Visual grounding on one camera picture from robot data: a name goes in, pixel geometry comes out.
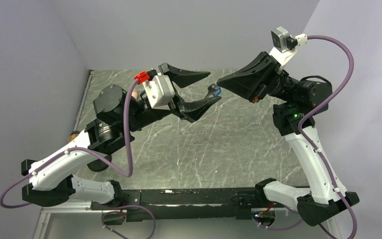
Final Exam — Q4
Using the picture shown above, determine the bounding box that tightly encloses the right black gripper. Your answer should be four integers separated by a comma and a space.
217, 51, 299, 104

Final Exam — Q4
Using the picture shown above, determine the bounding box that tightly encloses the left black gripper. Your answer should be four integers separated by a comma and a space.
124, 64, 222, 133

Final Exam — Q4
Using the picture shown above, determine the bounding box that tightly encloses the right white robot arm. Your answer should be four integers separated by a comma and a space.
217, 49, 360, 226

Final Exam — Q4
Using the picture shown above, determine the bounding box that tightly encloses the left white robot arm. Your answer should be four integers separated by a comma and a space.
21, 63, 221, 209

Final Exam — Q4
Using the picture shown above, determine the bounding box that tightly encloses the pink microphone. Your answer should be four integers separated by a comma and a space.
131, 91, 139, 101

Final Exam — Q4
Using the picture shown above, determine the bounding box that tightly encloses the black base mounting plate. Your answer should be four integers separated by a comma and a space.
90, 187, 278, 222

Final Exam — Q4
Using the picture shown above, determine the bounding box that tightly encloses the round gold black disc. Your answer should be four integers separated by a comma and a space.
68, 130, 80, 143

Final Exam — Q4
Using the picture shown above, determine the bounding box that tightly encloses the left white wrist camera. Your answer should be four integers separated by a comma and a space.
134, 69, 175, 109

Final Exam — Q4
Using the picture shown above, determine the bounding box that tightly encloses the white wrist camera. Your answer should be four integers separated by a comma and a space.
269, 26, 308, 69
134, 69, 175, 109

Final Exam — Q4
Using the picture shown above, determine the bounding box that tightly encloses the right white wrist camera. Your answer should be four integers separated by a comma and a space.
269, 26, 308, 69

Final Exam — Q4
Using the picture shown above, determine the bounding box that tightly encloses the aluminium frame rail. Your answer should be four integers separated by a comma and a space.
32, 201, 96, 239

